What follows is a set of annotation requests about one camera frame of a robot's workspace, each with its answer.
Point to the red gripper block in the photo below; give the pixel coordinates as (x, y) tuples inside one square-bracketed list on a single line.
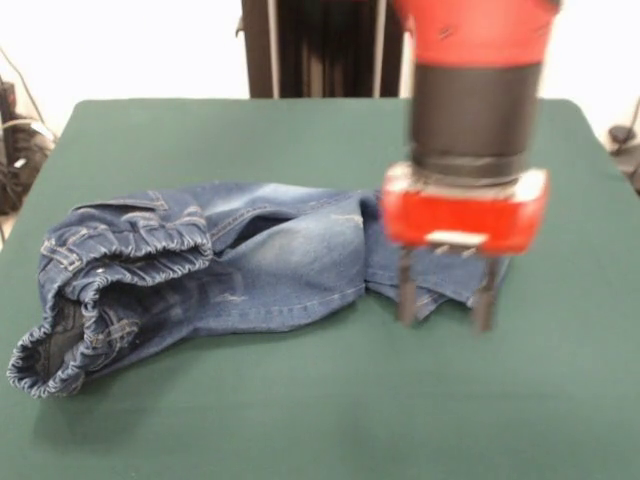
[(465, 215)]

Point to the blue denim jeans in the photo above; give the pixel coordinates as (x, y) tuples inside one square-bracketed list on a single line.
[(275, 260)]

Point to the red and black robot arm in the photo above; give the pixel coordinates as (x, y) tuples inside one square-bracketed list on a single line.
[(475, 100)]

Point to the black round plug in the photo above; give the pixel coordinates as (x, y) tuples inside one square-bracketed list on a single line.
[(620, 134)]

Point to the dark green table cloth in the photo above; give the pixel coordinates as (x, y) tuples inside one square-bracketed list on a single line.
[(250, 440)]

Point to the black metal column stand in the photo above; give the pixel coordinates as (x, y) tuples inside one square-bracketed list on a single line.
[(320, 50)]

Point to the black upright power strip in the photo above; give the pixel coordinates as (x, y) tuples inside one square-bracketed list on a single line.
[(8, 100)]

